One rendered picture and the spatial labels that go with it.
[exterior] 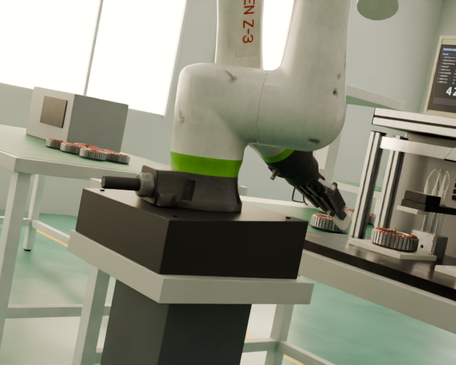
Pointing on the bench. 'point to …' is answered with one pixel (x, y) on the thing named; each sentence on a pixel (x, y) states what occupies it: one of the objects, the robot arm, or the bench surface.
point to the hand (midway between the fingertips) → (339, 216)
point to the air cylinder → (431, 242)
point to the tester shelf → (422, 124)
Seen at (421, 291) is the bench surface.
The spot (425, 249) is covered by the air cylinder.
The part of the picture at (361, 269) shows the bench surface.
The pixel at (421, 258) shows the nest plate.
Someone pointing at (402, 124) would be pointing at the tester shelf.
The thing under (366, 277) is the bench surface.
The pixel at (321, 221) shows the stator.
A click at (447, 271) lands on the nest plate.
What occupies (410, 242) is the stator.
